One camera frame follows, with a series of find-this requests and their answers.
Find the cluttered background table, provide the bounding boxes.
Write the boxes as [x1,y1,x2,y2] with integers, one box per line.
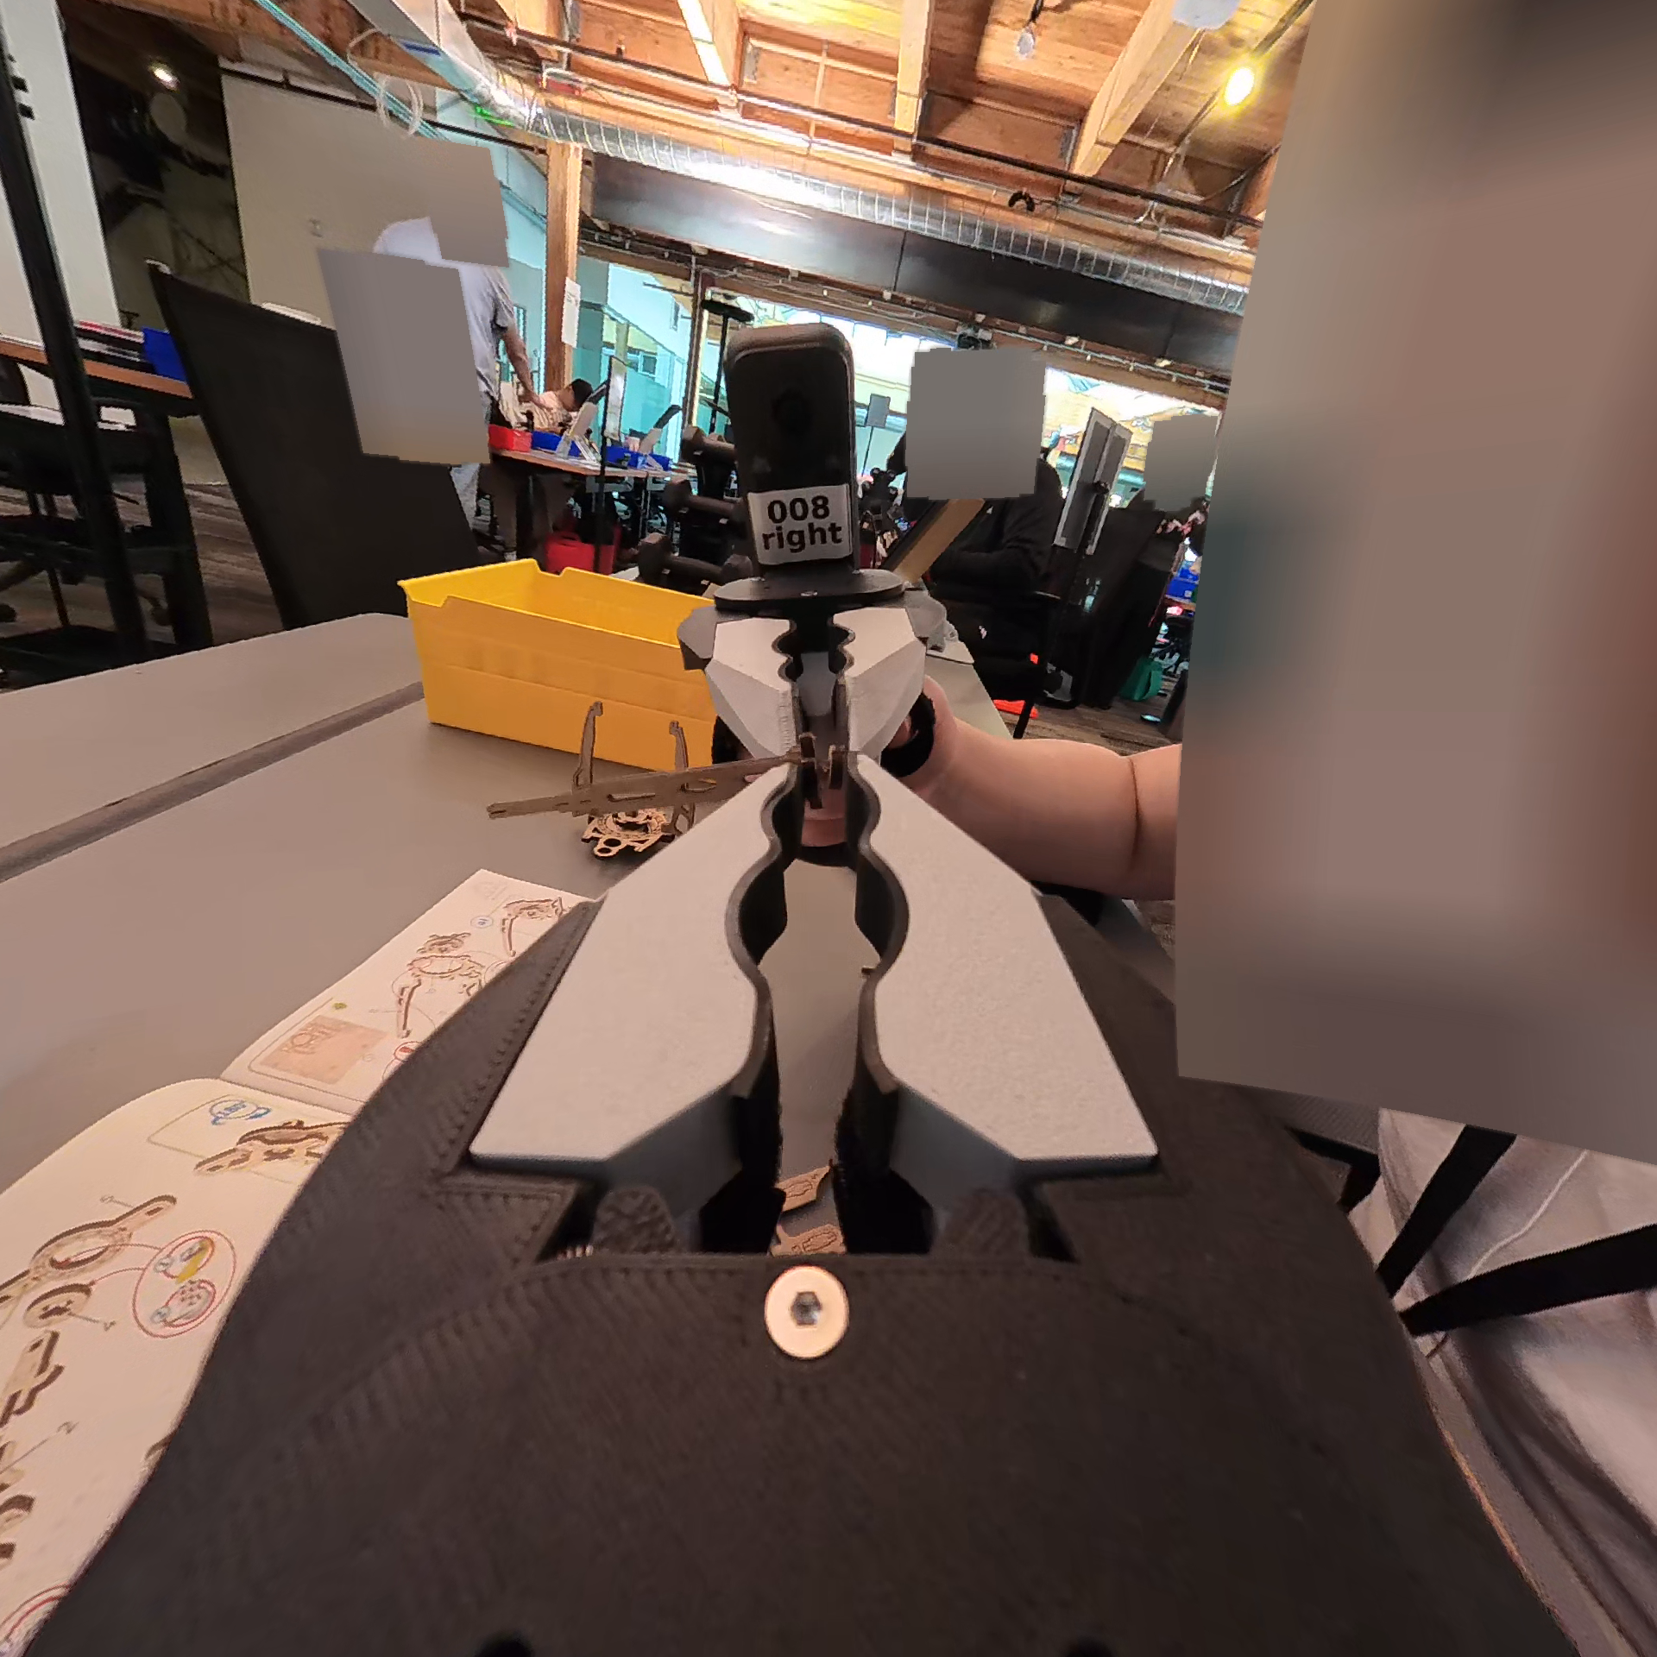
[486,387,682,558]

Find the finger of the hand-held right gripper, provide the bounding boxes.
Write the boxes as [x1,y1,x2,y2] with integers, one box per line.
[703,618,813,761]
[827,605,931,767]

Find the person's right forearm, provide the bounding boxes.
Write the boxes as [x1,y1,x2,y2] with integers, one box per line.
[964,730,1183,902]

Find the computer monitor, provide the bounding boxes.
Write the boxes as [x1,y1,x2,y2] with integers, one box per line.
[1054,407,1138,552]

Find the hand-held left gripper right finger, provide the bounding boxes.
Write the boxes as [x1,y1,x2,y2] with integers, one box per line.
[837,769,1160,1255]

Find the wooden support post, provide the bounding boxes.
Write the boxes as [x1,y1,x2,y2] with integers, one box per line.
[545,139,588,354]

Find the long slotted wooden strip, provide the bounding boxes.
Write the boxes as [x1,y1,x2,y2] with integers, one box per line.
[488,754,811,822]

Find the black metal stand pole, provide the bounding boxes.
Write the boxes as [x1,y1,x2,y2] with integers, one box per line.
[0,78,147,648]

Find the person's right hand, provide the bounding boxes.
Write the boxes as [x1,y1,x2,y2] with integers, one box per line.
[893,689,989,832]

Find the illustrated instruction booklet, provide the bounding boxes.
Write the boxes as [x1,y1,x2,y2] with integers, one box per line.
[0,869,603,1657]

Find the partly built wooden model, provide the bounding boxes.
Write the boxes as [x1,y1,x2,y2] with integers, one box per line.
[570,699,707,865]

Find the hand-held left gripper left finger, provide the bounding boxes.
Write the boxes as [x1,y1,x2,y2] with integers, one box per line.
[468,769,801,1255]

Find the black harness strap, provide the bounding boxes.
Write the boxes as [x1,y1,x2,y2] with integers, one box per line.
[1373,1124,1520,1298]
[1399,1222,1657,1341]

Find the background wooden desk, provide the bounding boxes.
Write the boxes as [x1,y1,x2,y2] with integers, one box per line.
[0,334,216,654]

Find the yellow plastic bin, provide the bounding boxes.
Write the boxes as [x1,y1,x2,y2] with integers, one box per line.
[400,560,727,765]

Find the silver air duct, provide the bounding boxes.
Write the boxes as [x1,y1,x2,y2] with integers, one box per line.
[492,70,1264,280]

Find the wooden scrap piece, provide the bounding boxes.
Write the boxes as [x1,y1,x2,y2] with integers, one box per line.
[770,1163,846,1257]

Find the black fabric panel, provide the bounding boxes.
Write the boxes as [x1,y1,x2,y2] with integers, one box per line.
[145,264,484,632]

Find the black dumbbell rack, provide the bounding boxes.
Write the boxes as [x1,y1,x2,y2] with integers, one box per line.
[633,424,756,599]

